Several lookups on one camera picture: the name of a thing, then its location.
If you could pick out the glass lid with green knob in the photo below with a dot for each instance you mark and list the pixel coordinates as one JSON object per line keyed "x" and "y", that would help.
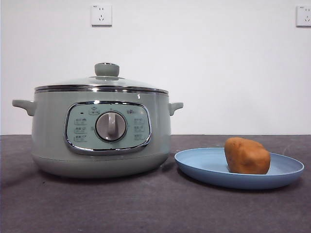
{"x": 107, "y": 69}

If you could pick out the brown potato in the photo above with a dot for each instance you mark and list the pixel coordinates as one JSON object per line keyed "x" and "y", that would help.
{"x": 247, "y": 157}

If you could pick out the blue round plate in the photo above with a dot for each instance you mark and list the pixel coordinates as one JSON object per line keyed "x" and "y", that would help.
{"x": 201, "y": 163}

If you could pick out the pale green electric steamer pot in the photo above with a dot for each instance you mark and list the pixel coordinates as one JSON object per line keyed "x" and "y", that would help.
{"x": 51, "y": 126}

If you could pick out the white wall socket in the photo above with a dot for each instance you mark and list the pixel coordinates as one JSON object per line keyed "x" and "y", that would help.
{"x": 305, "y": 15}
{"x": 102, "y": 15}

